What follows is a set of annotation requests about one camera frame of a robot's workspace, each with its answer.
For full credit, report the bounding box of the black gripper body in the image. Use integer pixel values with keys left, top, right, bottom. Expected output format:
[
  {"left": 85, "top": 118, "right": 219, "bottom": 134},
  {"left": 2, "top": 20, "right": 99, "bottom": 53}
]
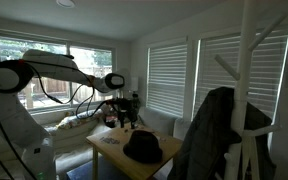
[{"left": 105, "top": 93, "right": 140, "bottom": 129}]

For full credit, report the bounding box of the black felt hat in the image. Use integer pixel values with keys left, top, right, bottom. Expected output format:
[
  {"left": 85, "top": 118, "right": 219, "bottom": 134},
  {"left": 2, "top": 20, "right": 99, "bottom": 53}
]
[{"left": 123, "top": 130, "right": 163, "bottom": 164}]

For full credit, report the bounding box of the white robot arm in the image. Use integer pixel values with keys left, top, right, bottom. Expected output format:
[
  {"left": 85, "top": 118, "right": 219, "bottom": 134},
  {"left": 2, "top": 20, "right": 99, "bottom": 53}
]
[{"left": 0, "top": 49, "right": 131, "bottom": 180}]

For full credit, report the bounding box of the white coat hanger stand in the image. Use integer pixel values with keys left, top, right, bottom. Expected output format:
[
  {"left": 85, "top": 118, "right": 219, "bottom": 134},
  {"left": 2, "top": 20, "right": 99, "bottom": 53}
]
[{"left": 215, "top": 0, "right": 286, "bottom": 180}]

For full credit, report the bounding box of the white table lamp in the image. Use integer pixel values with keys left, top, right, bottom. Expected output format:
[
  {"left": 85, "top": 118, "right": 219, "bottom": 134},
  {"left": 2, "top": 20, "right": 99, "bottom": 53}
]
[{"left": 130, "top": 77, "right": 139, "bottom": 93}]

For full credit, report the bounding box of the wooden table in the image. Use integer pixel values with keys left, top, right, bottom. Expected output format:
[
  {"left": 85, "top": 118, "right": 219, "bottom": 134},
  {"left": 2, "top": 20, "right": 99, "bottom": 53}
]
[{"left": 87, "top": 123, "right": 182, "bottom": 180}]

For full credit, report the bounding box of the white window blind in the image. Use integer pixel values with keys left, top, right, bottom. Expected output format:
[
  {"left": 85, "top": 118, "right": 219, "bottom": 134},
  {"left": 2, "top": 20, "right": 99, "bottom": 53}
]
[
  {"left": 193, "top": 25, "right": 288, "bottom": 118},
  {"left": 146, "top": 43, "right": 187, "bottom": 117}
]

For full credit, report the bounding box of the floral cushion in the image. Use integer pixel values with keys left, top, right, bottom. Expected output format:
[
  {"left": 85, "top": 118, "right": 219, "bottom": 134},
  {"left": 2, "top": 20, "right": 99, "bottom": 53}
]
[{"left": 56, "top": 110, "right": 103, "bottom": 129}]

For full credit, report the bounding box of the blue rug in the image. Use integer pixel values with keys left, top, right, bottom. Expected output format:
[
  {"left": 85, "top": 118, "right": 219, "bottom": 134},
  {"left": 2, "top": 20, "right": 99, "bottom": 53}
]
[{"left": 66, "top": 157, "right": 131, "bottom": 180}]

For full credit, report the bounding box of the grey sofa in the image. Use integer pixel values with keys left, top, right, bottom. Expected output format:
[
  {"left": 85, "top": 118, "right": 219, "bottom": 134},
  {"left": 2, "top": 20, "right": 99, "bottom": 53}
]
[{"left": 0, "top": 105, "right": 192, "bottom": 180}]

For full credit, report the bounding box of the dark grey jacket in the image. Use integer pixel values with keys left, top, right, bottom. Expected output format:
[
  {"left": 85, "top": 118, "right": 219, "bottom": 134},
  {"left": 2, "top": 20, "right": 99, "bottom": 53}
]
[{"left": 167, "top": 87, "right": 276, "bottom": 180}]

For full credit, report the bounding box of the white ceiling light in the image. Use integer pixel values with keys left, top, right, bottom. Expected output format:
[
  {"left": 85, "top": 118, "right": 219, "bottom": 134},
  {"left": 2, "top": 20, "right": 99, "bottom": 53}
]
[{"left": 56, "top": 0, "right": 76, "bottom": 8}]

